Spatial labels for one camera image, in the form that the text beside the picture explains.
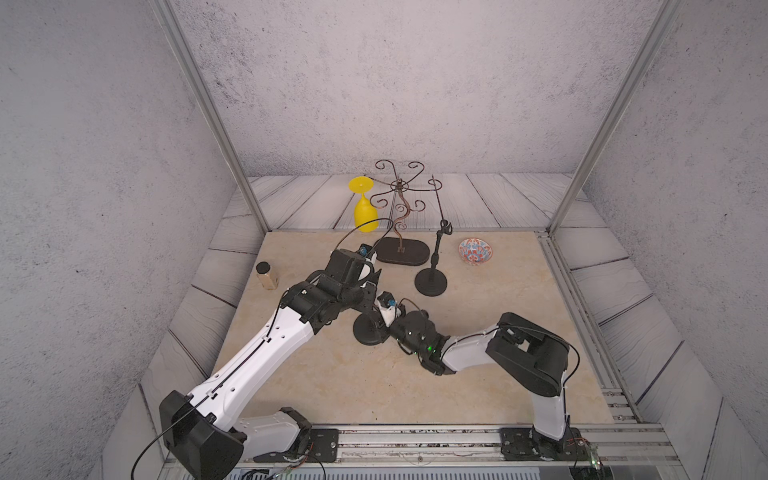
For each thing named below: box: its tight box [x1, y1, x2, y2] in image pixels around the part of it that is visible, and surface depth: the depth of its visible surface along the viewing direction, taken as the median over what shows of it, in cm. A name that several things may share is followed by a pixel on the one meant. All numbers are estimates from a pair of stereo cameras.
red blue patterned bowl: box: [458, 238, 493, 266], surface depth 113 cm
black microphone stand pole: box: [430, 219, 453, 270], surface depth 91 cm
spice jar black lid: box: [256, 261, 271, 274], surface depth 101 cm
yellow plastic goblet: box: [348, 176, 379, 233], surface depth 91 cm
